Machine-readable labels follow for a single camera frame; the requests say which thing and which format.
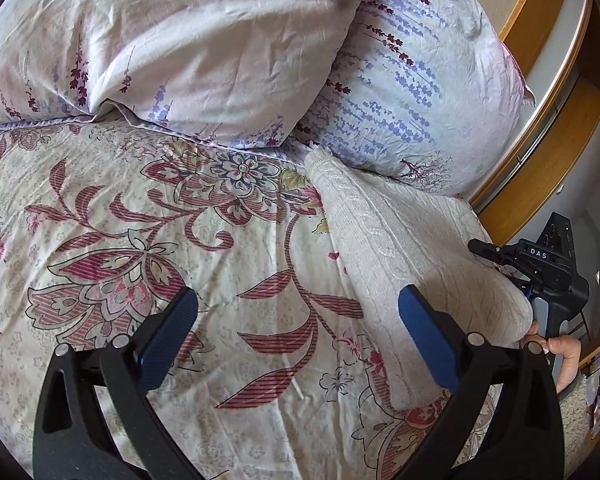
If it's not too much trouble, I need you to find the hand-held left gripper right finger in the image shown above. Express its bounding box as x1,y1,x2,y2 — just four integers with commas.
398,284,566,480

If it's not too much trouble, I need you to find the person's right hand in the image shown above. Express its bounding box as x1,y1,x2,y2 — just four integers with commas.
525,322,581,394

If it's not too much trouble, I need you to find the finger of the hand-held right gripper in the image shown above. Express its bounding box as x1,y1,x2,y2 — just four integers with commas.
468,238,526,271

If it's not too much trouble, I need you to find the pink floral pillow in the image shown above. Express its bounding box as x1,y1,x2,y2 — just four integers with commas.
0,0,381,148

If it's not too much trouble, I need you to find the lavender print pillow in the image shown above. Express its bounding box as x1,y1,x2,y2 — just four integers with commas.
280,0,537,197

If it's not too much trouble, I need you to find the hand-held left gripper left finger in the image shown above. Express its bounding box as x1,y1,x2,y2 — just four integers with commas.
32,287,206,480

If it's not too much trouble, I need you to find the wooden cabinet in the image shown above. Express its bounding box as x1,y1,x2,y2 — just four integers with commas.
470,0,600,246

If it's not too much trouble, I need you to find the beige cable-knit sweater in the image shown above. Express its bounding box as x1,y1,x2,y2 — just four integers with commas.
304,149,533,408

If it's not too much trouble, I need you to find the floral bedspread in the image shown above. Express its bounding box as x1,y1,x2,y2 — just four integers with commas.
0,120,511,480

